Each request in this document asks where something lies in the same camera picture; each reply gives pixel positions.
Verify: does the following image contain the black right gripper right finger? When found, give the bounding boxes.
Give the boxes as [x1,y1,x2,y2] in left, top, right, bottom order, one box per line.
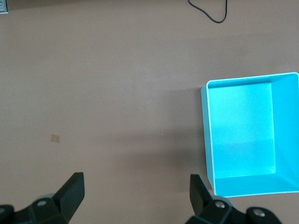
[185,174,281,224]

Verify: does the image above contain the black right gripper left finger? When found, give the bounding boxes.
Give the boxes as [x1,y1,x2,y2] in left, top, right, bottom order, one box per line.
[0,172,85,224]

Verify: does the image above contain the silver metal table bracket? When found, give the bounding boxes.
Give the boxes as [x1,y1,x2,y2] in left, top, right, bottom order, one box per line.
[0,0,9,15]

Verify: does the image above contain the thin black looped cable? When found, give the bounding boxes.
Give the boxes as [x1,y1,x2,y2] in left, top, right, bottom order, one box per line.
[187,0,228,24]

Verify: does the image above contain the cyan plastic bin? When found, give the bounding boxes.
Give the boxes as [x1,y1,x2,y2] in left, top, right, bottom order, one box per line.
[200,71,299,199]

